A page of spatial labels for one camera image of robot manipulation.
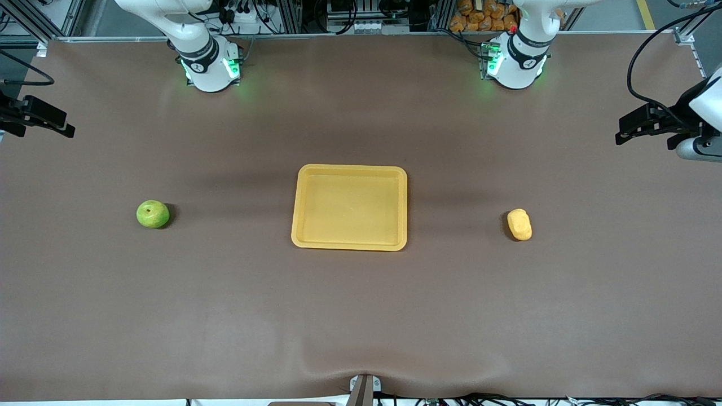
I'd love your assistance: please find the green apple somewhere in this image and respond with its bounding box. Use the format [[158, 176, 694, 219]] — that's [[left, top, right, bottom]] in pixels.
[[137, 200, 170, 229]]

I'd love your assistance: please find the yellow potato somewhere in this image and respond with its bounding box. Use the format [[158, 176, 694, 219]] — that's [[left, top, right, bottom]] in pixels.
[[507, 209, 532, 241]]

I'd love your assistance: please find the yellow plastic tray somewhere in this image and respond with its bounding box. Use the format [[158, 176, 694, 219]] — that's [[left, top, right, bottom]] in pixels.
[[291, 164, 408, 251]]

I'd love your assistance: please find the orange snack bags pile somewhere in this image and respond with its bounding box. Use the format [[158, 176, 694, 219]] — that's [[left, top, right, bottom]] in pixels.
[[450, 0, 520, 33]]

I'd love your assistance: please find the white power strip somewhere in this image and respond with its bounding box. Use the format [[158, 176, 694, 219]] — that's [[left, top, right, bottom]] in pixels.
[[220, 0, 271, 24]]

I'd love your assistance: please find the brown table cover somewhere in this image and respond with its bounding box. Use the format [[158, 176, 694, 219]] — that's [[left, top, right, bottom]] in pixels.
[[0, 33, 722, 402]]

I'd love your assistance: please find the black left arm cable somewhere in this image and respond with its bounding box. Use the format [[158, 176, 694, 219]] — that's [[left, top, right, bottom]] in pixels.
[[627, 5, 722, 113]]

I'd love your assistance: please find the silver table edge rail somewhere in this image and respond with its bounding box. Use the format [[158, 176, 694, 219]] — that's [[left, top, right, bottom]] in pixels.
[[48, 31, 677, 43]]

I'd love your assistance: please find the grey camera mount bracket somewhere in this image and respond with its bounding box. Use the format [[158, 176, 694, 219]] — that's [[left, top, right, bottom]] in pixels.
[[349, 374, 382, 406]]

